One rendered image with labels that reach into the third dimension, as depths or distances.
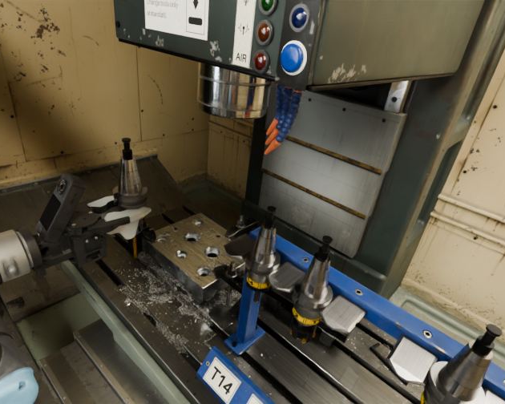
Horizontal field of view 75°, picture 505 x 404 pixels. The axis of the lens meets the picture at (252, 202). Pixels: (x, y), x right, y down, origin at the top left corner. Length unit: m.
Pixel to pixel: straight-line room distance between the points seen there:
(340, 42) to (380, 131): 0.64
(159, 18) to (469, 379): 0.65
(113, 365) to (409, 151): 1.03
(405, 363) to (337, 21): 0.44
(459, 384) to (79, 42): 1.62
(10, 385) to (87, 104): 1.34
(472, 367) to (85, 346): 0.95
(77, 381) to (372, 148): 1.04
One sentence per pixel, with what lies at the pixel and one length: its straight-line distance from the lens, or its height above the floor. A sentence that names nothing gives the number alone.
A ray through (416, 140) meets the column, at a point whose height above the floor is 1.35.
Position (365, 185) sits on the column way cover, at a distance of 1.11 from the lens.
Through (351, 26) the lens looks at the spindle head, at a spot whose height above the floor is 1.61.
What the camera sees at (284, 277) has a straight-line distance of 0.59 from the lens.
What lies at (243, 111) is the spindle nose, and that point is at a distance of 0.71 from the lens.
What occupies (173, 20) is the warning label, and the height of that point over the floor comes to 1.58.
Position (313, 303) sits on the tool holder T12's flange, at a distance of 0.55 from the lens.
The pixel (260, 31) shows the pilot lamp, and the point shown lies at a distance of 0.44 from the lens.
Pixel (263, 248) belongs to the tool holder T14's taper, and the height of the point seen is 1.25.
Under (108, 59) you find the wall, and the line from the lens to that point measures 1.73.
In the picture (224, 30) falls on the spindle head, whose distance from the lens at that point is 0.49.
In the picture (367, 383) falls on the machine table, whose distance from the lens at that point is 0.91.
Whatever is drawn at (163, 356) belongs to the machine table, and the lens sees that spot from 0.86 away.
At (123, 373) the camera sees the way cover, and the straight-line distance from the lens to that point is 1.03.
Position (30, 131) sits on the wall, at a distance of 1.67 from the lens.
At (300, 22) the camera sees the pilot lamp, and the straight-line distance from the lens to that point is 0.40.
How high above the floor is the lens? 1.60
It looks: 29 degrees down
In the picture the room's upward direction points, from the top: 7 degrees clockwise
